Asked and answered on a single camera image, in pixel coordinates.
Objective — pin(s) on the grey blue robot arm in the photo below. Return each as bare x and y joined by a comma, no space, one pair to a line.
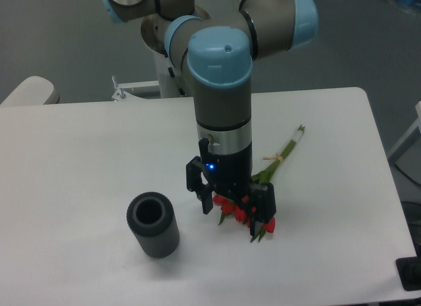
213,60

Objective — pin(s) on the white chair armrest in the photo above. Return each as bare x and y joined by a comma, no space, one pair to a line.
34,90

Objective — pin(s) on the white furniture at right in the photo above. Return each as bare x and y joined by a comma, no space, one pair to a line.
410,136

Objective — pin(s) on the dark grey ribbed vase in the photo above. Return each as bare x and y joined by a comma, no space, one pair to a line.
151,218

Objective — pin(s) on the black box at table edge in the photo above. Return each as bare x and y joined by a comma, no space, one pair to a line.
409,273

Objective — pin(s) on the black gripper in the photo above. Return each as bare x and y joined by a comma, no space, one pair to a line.
230,176

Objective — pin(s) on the red tulip bouquet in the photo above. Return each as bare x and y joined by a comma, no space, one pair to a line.
265,176

